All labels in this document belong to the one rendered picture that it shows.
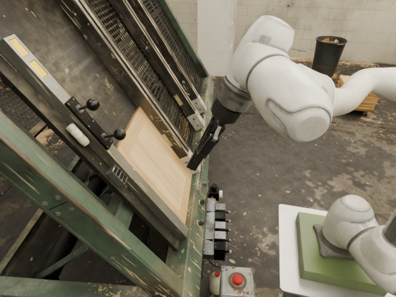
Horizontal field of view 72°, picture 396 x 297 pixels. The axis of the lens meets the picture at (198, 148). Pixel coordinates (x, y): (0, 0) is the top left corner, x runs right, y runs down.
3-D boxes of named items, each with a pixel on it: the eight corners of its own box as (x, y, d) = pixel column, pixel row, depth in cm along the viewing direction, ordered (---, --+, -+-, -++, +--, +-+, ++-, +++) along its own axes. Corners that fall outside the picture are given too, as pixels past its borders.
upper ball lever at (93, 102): (76, 118, 88) (95, 112, 78) (68, 108, 86) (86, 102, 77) (85, 110, 90) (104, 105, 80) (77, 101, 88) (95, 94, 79)
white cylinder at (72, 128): (63, 129, 85) (81, 148, 89) (70, 126, 84) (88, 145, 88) (68, 125, 87) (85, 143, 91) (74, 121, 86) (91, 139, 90)
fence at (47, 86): (179, 240, 120) (187, 238, 118) (-7, 45, 74) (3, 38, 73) (181, 231, 124) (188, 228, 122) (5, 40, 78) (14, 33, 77)
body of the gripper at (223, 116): (217, 89, 71) (202, 117, 76) (215, 104, 64) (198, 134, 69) (243, 102, 72) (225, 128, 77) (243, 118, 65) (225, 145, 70)
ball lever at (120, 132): (102, 145, 93) (123, 142, 84) (94, 137, 92) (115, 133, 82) (109, 137, 96) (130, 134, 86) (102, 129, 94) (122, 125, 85)
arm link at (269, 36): (217, 66, 66) (234, 96, 57) (251, 0, 57) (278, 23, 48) (252, 78, 71) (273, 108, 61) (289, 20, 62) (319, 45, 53)
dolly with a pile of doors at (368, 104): (371, 118, 382) (382, 92, 358) (331, 114, 391) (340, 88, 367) (360, 99, 430) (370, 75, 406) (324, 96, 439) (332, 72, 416)
